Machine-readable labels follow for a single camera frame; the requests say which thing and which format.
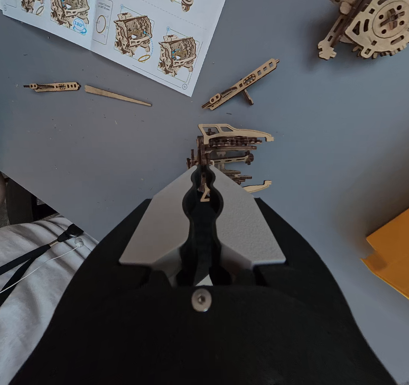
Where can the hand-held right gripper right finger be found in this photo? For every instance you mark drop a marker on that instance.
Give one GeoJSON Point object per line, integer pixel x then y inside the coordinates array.
{"type": "Point", "coordinates": [249, 231]}

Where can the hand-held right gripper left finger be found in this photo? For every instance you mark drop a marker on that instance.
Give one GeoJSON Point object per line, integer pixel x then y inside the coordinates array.
{"type": "Point", "coordinates": [153, 231]}

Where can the wooden mechanical model assembly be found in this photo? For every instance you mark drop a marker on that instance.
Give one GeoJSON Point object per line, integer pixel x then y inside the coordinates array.
{"type": "Point", "coordinates": [230, 135]}

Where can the yellow box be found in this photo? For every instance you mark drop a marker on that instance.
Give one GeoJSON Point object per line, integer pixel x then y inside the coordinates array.
{"type": "Point", "coordinates": [393, 247]}

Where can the long slotted wooden strip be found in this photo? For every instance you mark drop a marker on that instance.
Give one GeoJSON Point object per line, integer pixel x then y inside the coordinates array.
{"type": "Point", "coordinates": [239, 85]}

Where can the pointed wooden stick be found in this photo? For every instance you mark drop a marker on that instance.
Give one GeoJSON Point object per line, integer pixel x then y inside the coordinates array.
{"type": "Point", "coordinates": [105, 93]}

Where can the light grey sweatshirt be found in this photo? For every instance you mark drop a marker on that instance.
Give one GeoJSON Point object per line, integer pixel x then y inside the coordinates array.
{"type": "Point", "coordinates": [25, 327]}

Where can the short slotted wooden strip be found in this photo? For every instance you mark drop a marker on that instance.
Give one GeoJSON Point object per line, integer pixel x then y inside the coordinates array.
{"type": "Point", "coordinates": [48, 86]}

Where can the wooden gear wheel assembly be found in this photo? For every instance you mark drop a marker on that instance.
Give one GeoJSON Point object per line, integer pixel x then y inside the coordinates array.
{"type": "Point", "coordinates": [367, 24]}

